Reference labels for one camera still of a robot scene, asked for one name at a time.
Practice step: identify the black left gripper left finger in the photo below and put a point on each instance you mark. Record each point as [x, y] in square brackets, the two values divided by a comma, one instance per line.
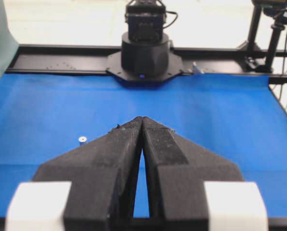
[103, 174]

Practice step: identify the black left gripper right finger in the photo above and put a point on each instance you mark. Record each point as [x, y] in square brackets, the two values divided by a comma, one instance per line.
[176, 170]

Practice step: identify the small silver metal shaft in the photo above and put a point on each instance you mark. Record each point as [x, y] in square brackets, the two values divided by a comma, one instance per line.
[82, 140]

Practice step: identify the blue table mat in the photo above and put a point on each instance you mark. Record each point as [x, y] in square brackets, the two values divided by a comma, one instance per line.
[237, 117]

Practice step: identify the small silver clamp bracket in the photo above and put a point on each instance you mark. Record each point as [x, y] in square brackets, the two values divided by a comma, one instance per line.
[196, 69]

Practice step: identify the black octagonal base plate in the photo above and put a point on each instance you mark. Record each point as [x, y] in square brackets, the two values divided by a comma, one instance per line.
[114, 67]

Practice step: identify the black aluminium frame rail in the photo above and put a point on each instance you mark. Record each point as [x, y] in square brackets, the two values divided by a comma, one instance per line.
[93, 60]

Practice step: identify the black vertical frame post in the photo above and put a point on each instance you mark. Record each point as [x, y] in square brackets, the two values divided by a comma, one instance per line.
[250, 44]

